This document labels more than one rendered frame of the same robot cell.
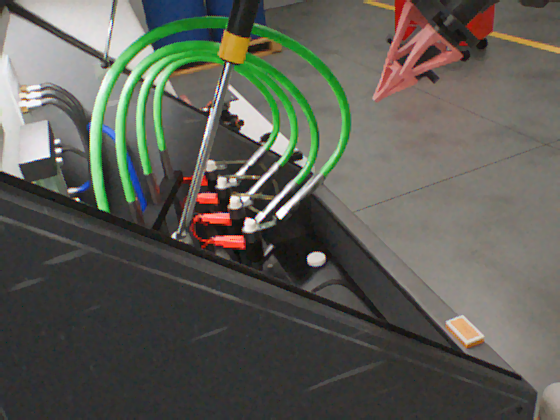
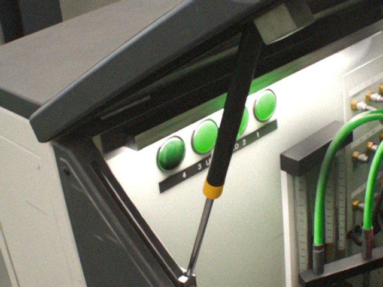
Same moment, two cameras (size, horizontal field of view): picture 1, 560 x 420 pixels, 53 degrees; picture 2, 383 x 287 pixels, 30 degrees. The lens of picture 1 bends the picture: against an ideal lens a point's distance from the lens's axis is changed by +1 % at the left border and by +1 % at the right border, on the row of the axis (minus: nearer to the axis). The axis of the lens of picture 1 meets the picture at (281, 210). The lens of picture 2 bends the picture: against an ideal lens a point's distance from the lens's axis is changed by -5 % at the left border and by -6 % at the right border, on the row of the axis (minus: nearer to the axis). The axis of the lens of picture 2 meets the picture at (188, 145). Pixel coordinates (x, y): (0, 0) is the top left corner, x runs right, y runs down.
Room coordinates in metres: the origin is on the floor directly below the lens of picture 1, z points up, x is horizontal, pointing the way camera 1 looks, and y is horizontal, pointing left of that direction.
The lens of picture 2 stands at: (0.15, -0.56, 1.82)
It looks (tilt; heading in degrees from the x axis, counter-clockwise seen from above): 26 degrees down; 68
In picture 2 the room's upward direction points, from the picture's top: 8 degrees counter-clockwise
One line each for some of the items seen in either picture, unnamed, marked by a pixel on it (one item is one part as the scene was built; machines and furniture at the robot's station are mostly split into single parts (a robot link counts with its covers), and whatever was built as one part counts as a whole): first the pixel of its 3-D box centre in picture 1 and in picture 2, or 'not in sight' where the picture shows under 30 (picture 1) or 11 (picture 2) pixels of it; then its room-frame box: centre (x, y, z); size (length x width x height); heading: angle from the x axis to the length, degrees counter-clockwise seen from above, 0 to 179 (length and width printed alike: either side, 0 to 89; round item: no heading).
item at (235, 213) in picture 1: (250, 253); not in sight; (0.81, 0.07, 0.99); 0.05 x 0.03 x 0.21; 107
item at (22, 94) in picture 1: (49, 151); (373, 146); (0.88, 0.37, 1.20); 0.13 x 0.03 x 0.31; 17
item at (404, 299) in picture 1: (386, 290); not in sight; (0.80, -0.18, 0.87); 0.62 x 0.04 x 0.16; 17
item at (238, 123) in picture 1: (221, 113); not in sight; (1.48, 0.13, 1.01); 0.23 x 0.11 x 0.06; 17
